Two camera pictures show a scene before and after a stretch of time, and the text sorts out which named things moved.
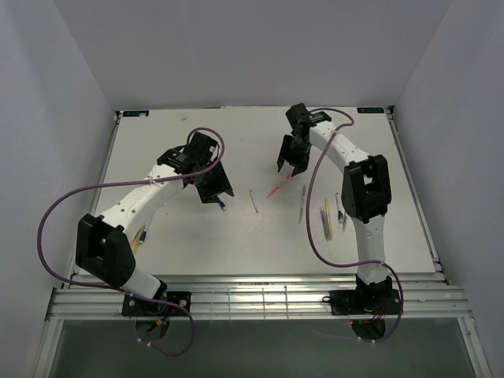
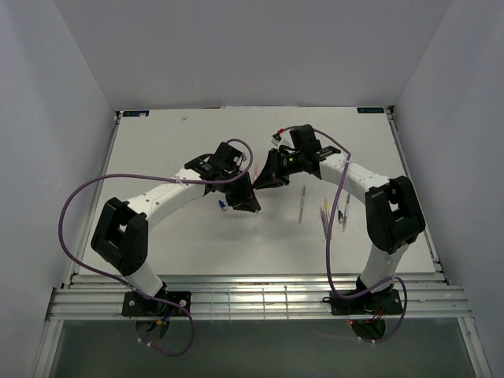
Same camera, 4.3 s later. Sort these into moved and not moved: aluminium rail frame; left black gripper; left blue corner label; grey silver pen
Moved: left black gripper
Not moved: aluminium rail frame; grey silver pen; left blue corner label
